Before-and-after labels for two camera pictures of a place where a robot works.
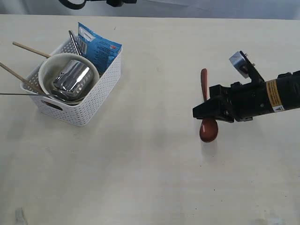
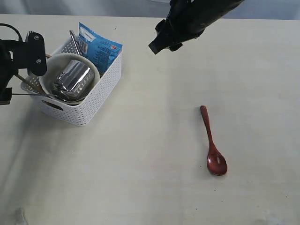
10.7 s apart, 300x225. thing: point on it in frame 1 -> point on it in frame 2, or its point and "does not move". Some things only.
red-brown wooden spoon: x=208 y=128 -> x=216 y=162
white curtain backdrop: x=266 y=9 does not move
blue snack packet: x=99 y=49 does not move
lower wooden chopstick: x=26 y=81 does not move
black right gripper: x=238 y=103 -> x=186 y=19
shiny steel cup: x=74 y=80 does not move
